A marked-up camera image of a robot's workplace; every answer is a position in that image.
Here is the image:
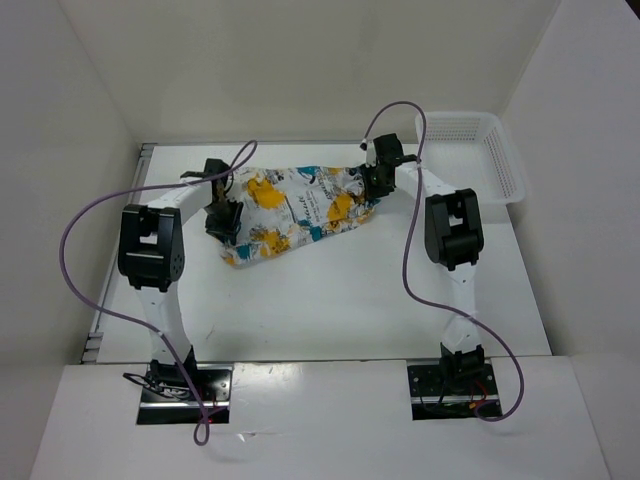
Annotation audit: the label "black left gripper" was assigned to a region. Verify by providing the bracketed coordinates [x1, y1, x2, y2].
[203, 196, 244, 242]

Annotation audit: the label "colourful patterned shorts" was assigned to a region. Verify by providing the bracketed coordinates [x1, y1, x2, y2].
[219, 166, 378, 268]

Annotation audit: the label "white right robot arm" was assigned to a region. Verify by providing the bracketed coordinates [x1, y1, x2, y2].
[360, 133, 485, 393]

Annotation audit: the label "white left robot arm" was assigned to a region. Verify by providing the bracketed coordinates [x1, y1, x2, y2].
[117, 159, 243, 400]

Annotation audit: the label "white plastic basket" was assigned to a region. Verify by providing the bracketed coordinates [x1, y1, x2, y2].
[416, 112, 526, 205]

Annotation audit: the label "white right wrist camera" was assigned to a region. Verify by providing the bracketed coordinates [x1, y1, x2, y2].
[359, 139, 377, 168]

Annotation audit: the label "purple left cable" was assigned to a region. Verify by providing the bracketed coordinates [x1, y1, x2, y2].
[58, 139, 259, 446]

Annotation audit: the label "purple cable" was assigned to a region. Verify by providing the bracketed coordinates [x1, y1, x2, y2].
[58, 139, 259, 446]
[359, 100, 526, 424]

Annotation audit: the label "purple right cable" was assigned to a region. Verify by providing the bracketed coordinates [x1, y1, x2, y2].
[359, 100, 526, 424]

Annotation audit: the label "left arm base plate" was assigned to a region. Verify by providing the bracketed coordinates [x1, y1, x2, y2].
[124, 364, 233, 426]

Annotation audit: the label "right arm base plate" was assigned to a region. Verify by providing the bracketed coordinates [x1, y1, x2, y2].
[407, 360, 502, 421]

